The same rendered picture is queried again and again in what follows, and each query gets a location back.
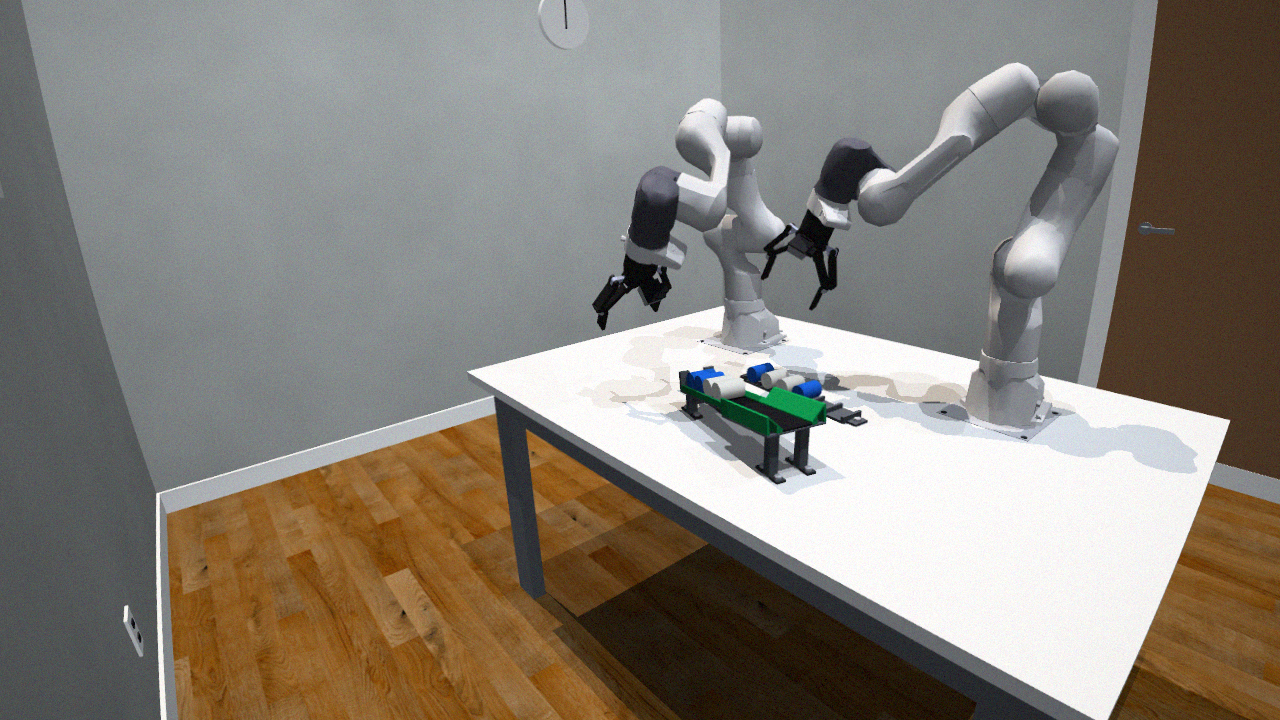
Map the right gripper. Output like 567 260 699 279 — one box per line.
593 254 672 331

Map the blue cylinder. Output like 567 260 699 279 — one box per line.
792 380 822 398
694 372 724 393
748 363 774 383
686 368 716 389

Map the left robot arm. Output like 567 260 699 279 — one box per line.
806 63 1119 427

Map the grey cylinder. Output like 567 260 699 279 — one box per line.
712 378 746 400
762 368 788 389
776 374 805 392

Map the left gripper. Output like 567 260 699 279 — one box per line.
760 209 838 310

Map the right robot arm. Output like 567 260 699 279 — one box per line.
620 99 787 348

